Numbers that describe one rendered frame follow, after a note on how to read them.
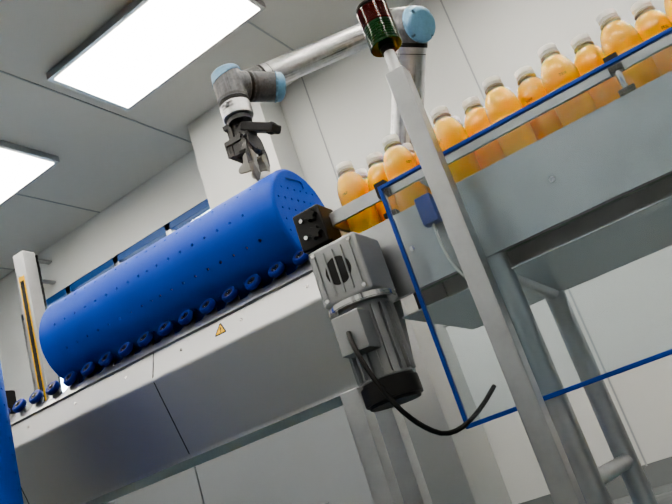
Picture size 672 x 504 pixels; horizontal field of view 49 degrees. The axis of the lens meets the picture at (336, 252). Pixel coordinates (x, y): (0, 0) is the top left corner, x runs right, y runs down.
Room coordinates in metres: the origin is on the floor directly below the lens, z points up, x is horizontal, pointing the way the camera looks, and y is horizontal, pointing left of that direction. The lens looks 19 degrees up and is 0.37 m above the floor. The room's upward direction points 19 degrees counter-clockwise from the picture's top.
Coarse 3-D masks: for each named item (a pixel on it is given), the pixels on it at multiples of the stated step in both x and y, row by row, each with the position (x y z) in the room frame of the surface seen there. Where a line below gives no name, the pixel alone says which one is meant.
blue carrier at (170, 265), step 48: (240, 192) 1.73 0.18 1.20; (288, 192) 1.71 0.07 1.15; (192, 240) 1.75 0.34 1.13; (240, 240) 1.69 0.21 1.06; (288, 240) 1.66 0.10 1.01; (96, 288) 1.91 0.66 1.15; (144, 288) 1.82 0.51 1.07; (192, 288) 1.78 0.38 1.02; (240, 288) 1.78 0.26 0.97; (48, 336) 1.99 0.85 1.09; (96, 336) 1.93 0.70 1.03
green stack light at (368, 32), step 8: (384, 16) 1.21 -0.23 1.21; (368, 24) 1.21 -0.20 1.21; (376, 24) 1.21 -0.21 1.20; (384, 24) 1.21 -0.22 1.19; (392, 24) 1.21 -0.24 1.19; (368, 32) 1.22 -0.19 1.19; (376, 32) 1.21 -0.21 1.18; (384, 32) 1.21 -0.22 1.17; (392, 32) 1.21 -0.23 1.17; (368, 40) 1.23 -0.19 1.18; (376, 40) 1.21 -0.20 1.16; (384, 40) 1.21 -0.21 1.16; (392, 40) 1.22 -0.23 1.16; (400, 40) 1.23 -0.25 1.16; (376, 48) 1.23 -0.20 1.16; (376, 56) 1.26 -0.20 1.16
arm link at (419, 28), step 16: (400, 16) 2.06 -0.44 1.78; (416, 16) 2.04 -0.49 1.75; (432, 16) 2.08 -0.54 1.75; (400, 32) 2.08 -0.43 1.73; (416, 32) 2.06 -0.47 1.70; (432, 32) 2.10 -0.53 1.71; (400, 48) 2.11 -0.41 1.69; (416, 48) 2.11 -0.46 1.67; (400, 64) 2.14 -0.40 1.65; (416, 64) 2.14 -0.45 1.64; (416, 80) 2.16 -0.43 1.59; (400, 128) 2.24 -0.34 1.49
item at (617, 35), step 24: (624, 24) 1.26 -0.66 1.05; (648, 24) 1.27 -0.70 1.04; (576, 48) 1.34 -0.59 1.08; (600, 48) 1.32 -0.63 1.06; (624, 48) 1.26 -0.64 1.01; (552, 72) 1.31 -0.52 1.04; (576, 72) 1.32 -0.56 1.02; (504, 96) 1.36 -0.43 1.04; (528, 96) 1.38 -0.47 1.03; (456, 120) 1.43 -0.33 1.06; (480, 120) 1.42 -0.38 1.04
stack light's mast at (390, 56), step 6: (366, 0) 1.21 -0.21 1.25; (384, 0) 1.22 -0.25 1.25; (360, 6) 1.22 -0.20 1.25; (384, 48) 1.22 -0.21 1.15; (390, 48) 1.23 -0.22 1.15; (384, 54) 1.23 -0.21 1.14; (390, 54) 1.23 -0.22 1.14; (390, 60) 1.23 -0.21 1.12; (396, 60) 1.23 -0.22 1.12; (390, 66) 1.23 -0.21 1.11; (396, 66) 1.23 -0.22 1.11
